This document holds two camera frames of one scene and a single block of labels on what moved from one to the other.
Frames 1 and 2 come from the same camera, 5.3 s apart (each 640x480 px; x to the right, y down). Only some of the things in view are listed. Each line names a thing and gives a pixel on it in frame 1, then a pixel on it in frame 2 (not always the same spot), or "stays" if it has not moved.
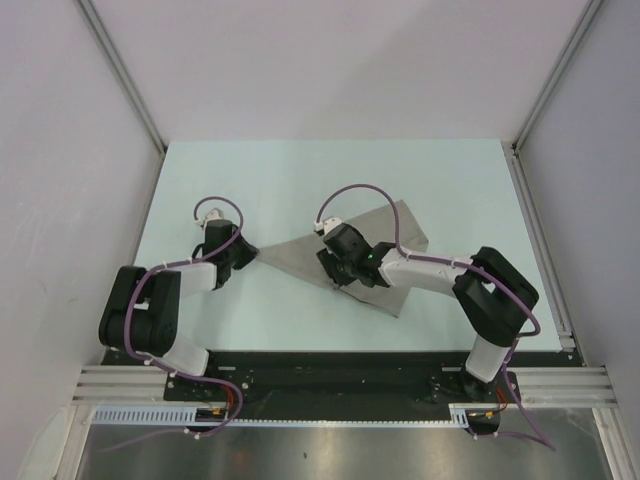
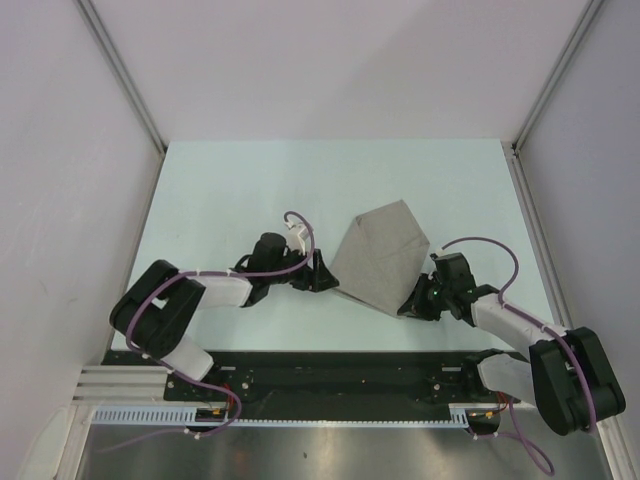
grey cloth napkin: [391, 223] stays
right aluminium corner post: [516, 144] stays
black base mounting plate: [345, 385] stays
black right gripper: [328, 258] to [415, 305]
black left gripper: [247, 255] to [318, 279]
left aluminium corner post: [129, 83] stays
